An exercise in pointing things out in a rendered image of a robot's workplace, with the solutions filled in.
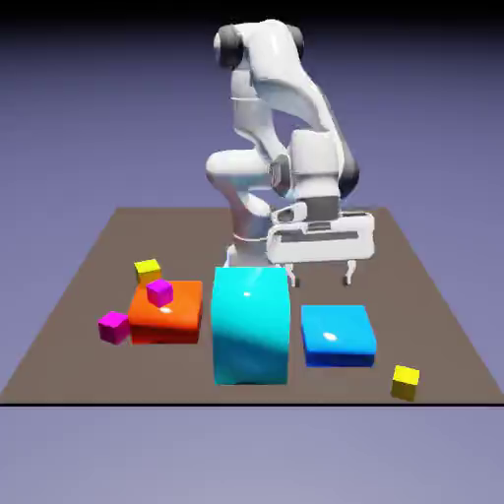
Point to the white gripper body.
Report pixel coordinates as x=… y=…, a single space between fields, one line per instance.
x=321 y=246

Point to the small yellow cube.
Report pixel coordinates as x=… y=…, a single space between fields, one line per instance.
x=405 y=382
x=148 y=269

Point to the large orange box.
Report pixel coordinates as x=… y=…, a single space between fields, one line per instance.
x=167 y=315

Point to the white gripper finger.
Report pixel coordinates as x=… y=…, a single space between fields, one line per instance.
x=291 y=275
x=349 y=271

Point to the small magenta cube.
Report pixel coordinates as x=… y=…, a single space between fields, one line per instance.
x=113 y=327
x=159 y=292

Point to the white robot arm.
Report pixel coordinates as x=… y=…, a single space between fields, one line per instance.
x=283 y=71

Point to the large cyan box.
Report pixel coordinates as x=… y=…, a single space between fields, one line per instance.
x=250 y=323

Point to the large blue box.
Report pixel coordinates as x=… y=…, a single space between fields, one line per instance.
x=338 y=334

